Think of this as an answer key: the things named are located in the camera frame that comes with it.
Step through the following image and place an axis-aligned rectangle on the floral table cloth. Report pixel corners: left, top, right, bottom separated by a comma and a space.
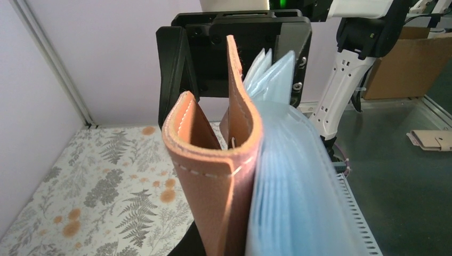
0, 122, 227, 256

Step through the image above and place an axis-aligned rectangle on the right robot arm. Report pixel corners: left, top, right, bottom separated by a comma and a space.
156, 1, 424, 141

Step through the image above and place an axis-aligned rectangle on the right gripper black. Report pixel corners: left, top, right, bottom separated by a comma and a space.
156, 10, 312, 127

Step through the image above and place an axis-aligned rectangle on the brown cardboard box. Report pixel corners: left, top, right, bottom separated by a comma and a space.
364, 27, 451, 100

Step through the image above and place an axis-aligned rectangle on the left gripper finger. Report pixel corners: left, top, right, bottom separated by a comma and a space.
168, 222, 207, 256

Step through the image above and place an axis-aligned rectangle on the tan leather card holder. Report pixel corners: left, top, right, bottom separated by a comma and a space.
162, 35, 367, 255

